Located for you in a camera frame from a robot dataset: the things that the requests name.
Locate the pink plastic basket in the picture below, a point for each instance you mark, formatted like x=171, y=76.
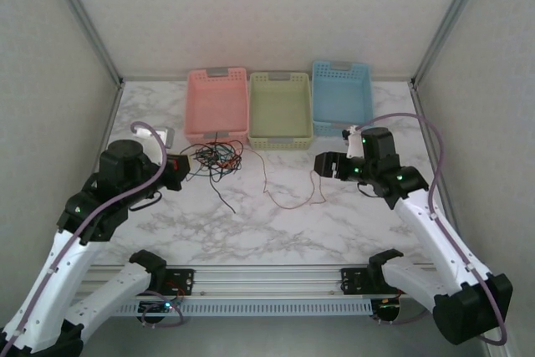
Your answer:
x=194, y=81

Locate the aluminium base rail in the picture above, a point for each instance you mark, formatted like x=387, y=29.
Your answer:
x=267, y=279

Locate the black mount plate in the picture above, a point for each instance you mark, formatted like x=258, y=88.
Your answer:
x=355, y=279
x=179, y=279

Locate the blue plastic basket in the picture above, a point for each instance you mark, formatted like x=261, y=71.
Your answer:
x=324, y=70

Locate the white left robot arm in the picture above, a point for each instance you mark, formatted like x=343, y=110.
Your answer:
x=58, y=290

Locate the aluminium frame post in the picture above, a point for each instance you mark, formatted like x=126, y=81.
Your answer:
x=448, y=22
x=88, y=22

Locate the aluminium side rail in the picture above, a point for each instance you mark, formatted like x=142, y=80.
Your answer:
x=419, y=102
x=114, y=110

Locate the right controller board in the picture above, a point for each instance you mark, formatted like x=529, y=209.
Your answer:
x=386, y=309

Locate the green plastic basket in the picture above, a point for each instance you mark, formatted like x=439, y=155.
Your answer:
x=259, y=123

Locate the black right mount plate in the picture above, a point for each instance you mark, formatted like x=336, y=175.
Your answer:
x=355, y=279

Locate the left controller board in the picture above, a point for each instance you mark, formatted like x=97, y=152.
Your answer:
x=156, y=306

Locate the controller board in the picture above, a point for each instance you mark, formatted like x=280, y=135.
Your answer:
x=386, y=309
x=156, y=306

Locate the black left mount plate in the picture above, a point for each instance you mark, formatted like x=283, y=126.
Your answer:
x=179, y=279

